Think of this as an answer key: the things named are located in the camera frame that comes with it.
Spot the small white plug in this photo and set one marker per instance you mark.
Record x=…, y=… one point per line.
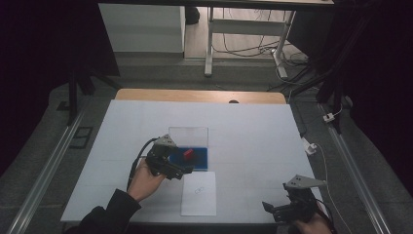
x=329, y=117

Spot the red stamp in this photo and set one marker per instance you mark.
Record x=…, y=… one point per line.
x=188, y=153

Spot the blue ink pad box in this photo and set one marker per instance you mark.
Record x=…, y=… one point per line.
x=198, y=161

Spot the black floor frame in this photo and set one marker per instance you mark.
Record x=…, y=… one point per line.
x=82, y=137

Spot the person's left hand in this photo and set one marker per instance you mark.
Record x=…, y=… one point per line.
x=144, y=182

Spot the white plug adapter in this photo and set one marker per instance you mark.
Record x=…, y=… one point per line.
x=309, y=147

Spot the aluminium rail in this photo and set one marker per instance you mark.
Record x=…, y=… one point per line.
x=48, y=169
x=354, y=169

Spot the white desk frame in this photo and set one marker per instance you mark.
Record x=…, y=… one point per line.
x=246, y=27

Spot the white cabinet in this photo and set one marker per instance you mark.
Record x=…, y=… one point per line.
x=142, y=29

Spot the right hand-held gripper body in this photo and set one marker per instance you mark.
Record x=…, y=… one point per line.
x=302, y=195

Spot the person's right hand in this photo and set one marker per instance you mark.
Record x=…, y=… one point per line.
x=313, y=227

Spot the wooden table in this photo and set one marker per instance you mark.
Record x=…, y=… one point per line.
x=195, y=95

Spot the white table cover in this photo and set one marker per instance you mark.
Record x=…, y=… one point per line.
x=246, y=130

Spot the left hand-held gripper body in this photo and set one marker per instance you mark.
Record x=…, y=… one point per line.
x=159, y=156

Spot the white paper sheet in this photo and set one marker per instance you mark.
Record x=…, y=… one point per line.
x=198, y=201

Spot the dark desk top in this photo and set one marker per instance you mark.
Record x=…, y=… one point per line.
x=227, y=3

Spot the black metal stand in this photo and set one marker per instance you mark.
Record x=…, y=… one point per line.
x=334, y=87
x=73, y=97

